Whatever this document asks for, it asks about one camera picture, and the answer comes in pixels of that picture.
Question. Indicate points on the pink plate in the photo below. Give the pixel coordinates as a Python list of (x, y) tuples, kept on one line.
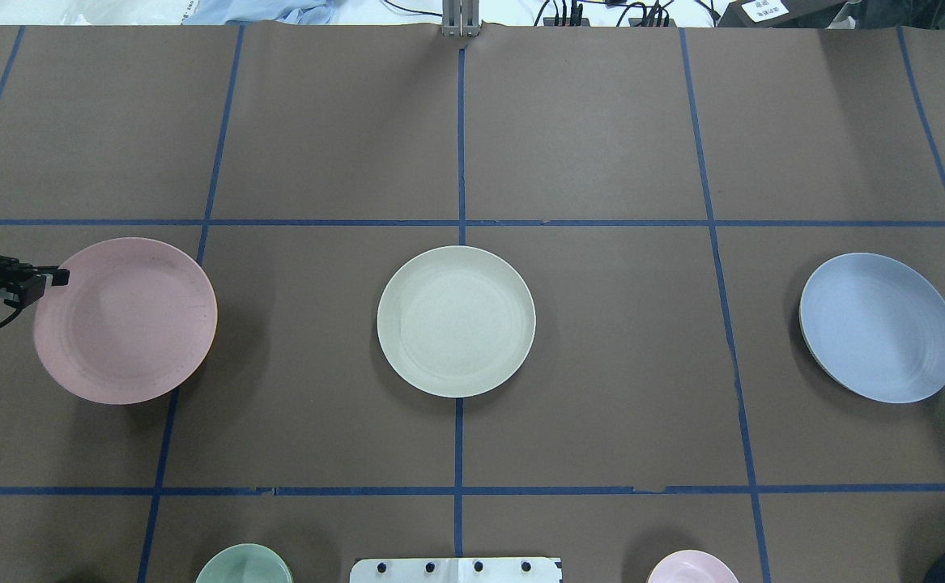
[(136, 319)]

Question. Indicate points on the blue plate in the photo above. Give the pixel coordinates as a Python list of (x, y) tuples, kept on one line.
[(875, 326)]

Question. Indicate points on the light blue cloth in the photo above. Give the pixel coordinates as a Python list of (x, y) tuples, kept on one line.
[(236, 12)]

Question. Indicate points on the green bowl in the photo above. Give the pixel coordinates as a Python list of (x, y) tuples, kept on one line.
[(248, 562)]

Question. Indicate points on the cream white plate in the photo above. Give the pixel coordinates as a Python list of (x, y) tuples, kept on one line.
[(456, 321)]

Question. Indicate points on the pink bowl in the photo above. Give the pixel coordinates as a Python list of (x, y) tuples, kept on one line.
[(691, 566)]

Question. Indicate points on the aluminium frame post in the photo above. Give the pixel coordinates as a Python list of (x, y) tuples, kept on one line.
[(460, 18)]

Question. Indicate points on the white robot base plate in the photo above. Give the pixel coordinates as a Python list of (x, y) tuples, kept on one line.
[(458, 569)]

